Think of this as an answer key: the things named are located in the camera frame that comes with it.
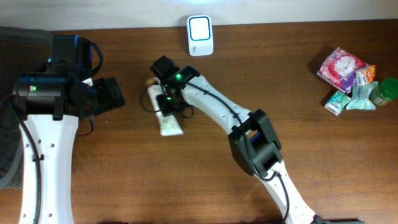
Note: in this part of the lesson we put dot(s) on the white bamboo print tube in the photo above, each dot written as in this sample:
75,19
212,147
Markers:
169,125

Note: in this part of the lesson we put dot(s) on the teal wet wipes pack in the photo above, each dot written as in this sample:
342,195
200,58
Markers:
360,97

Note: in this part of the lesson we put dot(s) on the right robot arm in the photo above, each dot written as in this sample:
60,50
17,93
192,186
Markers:
254,144

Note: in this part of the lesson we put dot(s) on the green lid jar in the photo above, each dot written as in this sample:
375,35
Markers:
384,92

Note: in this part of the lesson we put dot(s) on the red purple tissue package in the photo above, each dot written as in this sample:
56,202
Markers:
339,70

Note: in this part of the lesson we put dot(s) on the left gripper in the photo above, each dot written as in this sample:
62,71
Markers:
97,89

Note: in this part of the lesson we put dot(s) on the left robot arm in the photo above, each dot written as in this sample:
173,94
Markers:
49,103

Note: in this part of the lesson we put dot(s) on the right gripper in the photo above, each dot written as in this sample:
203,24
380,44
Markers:
166,106

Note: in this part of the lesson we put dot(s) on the teal blue tissue pack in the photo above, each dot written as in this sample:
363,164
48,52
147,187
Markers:
337,103

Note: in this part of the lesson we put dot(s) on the orange tissue pack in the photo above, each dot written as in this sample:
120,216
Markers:
365,75

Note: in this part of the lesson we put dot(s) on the grey plastic mesh basket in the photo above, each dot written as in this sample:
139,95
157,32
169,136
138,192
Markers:
22,51

